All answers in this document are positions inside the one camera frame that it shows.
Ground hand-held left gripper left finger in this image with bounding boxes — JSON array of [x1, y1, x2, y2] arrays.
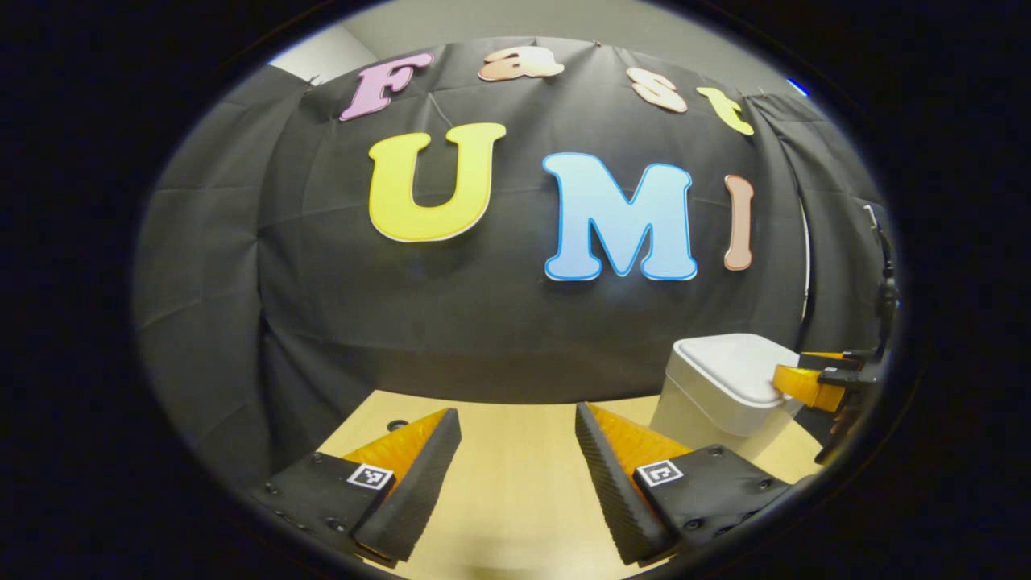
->
[[250, 407, 463, 566]]

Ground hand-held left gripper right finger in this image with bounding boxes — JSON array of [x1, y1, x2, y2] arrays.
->
[[573, 401, 800, 568]]

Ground black backdrop cloth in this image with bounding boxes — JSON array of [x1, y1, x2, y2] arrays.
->
[[133, 36, 896, 494]]

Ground wooden desktop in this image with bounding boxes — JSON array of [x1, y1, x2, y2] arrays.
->
[[317, 389, 824, 580]]

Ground white desktop garbage bin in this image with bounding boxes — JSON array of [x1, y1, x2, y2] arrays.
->
[[648, 333, 808, 463]]

